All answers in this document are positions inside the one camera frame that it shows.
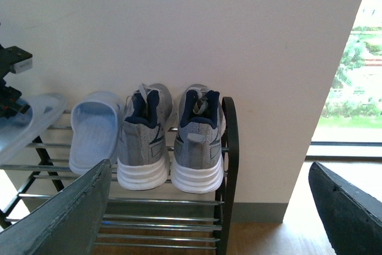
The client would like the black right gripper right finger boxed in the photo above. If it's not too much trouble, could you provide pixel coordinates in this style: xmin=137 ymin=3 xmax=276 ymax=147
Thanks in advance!
xmin=309 ymin=162 xmax=381 ymax=254

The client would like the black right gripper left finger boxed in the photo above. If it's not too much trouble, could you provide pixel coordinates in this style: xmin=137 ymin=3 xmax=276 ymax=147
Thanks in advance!
xmin=1 ymin=159 xmax=112 ymax=254

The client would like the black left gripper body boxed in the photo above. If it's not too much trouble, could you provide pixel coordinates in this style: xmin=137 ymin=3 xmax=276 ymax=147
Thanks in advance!
xmin=1 ymin=45 xmax=33 ymax=118

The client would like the white foam slipper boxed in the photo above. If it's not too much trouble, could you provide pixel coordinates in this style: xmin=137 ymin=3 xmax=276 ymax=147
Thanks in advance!
xmin=1 ymin=93 xmax=66 ymax=164
xmin=69 ymin=91 xmax=123 ymax=175

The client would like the grey knit sneaker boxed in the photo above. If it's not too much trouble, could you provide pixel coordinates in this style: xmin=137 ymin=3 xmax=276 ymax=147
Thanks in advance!
xmin=117 ymin=84 xmax=175 ymax=191
xmin=171 ymin=84 xmax=226 ymax=194

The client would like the black metal shoe rack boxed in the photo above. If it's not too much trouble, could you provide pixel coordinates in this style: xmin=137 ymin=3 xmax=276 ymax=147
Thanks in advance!
xmin=1 ymin=97 xmax=239 ymax=254

